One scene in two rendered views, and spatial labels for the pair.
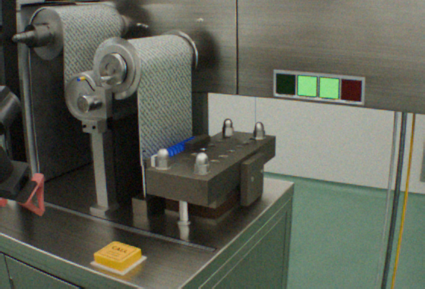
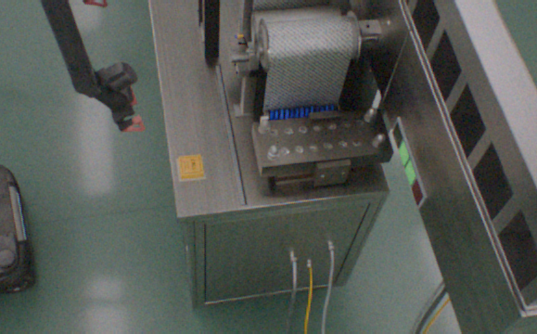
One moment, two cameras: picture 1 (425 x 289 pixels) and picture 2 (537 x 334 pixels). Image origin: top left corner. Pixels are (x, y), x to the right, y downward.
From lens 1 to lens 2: 147 cm
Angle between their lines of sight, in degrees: 55
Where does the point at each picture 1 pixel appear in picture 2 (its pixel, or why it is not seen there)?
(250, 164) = (323, 168)
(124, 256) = (187, 173)
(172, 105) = (313, 83)
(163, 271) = (199, 196)
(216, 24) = (392, 39)
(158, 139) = (288, 100)
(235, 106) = not seen: outside the picture
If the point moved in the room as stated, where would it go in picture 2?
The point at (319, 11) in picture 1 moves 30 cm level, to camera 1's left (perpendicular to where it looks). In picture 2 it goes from (430, 119) to (347, 42)
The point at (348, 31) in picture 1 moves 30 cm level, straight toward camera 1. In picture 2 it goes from (435, 157) to (322, 195)
